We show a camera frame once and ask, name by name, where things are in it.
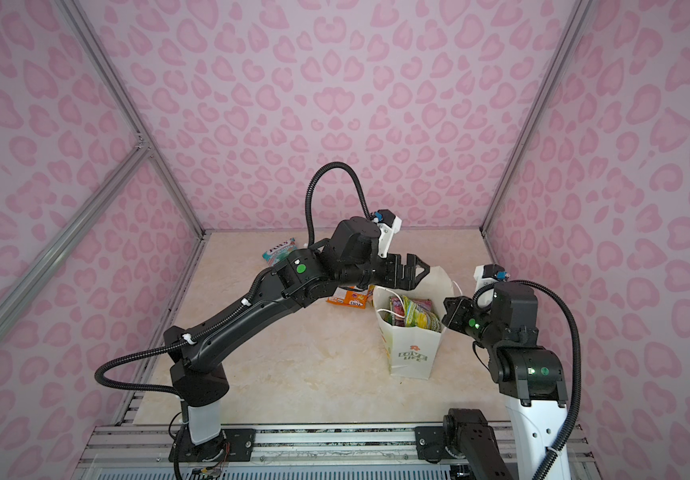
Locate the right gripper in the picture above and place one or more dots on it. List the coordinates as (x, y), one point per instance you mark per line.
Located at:
(454, 316)

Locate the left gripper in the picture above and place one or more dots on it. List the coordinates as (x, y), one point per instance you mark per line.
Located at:
(395, 279)

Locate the white illustrated paper bag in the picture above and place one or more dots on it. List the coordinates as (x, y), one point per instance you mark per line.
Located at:
(411, 352)

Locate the orange candy bag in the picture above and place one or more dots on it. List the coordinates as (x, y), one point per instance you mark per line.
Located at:
(348, 297)

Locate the teal Fox's candy bag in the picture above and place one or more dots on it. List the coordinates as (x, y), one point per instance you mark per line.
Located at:
(280, 251)

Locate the purple Fox's candy bag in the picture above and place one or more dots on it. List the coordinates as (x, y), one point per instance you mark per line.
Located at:
(397, 310)

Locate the lime Fox's candy bag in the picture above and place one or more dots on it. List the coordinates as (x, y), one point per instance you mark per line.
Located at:
(419, 313)

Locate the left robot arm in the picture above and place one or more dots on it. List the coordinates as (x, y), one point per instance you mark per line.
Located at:
(356, 256)

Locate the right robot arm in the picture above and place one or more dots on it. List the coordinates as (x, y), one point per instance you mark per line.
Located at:
(543, 399)

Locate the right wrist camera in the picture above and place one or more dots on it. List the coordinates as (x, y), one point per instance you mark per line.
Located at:
(486, 275)

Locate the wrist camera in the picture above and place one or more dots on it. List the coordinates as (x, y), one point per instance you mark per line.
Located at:
(389, 225)
(486, 275)

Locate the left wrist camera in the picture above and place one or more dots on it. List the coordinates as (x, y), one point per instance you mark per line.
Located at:
(389, 225)

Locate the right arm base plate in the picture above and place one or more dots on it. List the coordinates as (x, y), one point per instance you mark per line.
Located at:
(434, 444)

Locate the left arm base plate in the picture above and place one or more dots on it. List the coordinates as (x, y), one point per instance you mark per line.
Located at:
(232, 445)

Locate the aluminium mounting rail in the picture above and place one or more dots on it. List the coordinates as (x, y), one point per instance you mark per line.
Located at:
(292, 451)

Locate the diagonal aluminium frame bar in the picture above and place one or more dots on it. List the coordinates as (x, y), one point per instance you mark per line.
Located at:
(51, 259)

